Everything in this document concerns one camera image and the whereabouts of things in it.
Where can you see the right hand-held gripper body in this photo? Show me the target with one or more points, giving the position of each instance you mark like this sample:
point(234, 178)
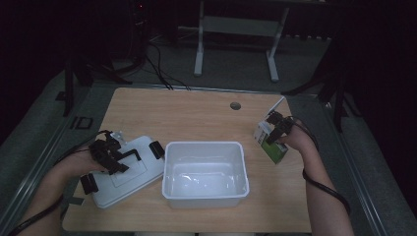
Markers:
point(286, 125)

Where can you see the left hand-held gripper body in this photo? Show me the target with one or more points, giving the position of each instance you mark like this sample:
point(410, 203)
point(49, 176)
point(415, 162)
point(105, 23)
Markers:
point(103, 152)

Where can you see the green and white carton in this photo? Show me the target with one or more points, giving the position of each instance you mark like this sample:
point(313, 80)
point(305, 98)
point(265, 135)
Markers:
point(277, 152)

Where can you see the white bin lid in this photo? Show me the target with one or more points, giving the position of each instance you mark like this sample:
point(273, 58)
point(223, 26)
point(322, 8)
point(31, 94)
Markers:
point(131, 180)

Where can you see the white plastic storage box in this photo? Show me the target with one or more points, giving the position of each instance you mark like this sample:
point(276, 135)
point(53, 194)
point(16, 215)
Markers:
point(205, 173)

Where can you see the person's right hand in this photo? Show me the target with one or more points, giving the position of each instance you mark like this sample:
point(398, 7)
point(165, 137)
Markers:
point(298, 139)

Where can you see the person's left hand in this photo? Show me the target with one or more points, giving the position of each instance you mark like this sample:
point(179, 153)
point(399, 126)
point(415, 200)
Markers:
point(82, 164)

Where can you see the black tripod stand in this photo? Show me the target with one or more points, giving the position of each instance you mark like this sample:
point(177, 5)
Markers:
point(339, 98)
point(68, 88)

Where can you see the grey metal stand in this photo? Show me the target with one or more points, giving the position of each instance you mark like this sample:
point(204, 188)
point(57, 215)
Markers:
point(241, 26)

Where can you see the black rectangular floor frame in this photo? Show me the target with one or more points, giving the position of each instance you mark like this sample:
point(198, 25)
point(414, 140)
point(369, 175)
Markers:
point(82, 122)

